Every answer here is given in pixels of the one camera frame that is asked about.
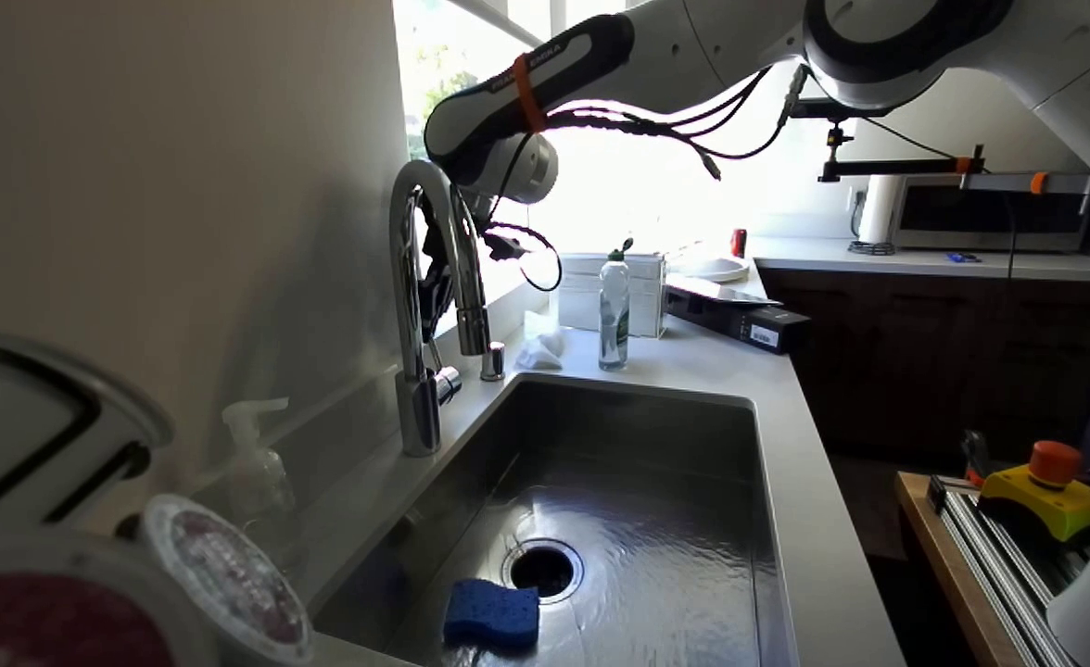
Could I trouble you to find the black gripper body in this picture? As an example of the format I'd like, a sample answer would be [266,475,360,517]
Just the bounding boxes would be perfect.
[414,196,502,301]

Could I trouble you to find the chrome gooseneck kitchen faucet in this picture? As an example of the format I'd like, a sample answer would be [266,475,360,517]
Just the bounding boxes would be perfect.
[387,157,507,454]

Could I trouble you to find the clear dish soap bottle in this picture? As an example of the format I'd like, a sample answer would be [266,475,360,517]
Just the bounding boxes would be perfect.
[594,238,636,373]

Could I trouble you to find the clear soap dispenser pump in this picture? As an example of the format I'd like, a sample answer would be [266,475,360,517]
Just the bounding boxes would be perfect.
[214,393,298,511]

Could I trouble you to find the round sink drain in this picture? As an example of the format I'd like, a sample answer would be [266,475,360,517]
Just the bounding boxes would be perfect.
[502,532,589,609]

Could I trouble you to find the white bowl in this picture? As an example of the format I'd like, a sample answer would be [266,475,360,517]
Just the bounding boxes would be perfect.
[690,251,760,290]

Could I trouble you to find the stainless steel sink basin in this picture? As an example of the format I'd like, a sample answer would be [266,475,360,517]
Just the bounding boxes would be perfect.
[316,372,803,667]

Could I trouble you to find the blue sponge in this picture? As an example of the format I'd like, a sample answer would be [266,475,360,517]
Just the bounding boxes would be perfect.
[441,574,546,657]

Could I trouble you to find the black box with label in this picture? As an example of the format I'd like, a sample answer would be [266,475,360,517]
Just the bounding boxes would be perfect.
[665,286,811,361]

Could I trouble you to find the coffee pod with red lid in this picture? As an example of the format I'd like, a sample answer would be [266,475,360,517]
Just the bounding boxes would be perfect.
[135,491,319,667]
[0,540,220,667]

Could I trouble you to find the white paper towel roll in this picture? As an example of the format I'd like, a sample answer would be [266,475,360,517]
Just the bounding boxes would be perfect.
[853,169,910,248]

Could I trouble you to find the dark wooden cabinet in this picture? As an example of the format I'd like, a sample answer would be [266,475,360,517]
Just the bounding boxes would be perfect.
[756,263,1090,463]

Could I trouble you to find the silver microwave oven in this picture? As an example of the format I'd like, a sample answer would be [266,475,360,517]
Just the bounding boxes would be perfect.
[886,169,1090,260]

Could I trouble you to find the metal cart rails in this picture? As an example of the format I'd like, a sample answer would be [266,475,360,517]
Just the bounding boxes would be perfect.
[929,477,1081,667]

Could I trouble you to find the yellow emergency stop button box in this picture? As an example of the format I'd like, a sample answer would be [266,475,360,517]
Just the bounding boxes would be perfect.
[976,438,1090,543]

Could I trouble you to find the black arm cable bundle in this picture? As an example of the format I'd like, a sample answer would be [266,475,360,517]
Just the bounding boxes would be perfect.
[482,64,814,296]

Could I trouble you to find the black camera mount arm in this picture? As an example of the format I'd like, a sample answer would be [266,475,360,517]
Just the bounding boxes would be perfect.
[786,93,991,193]

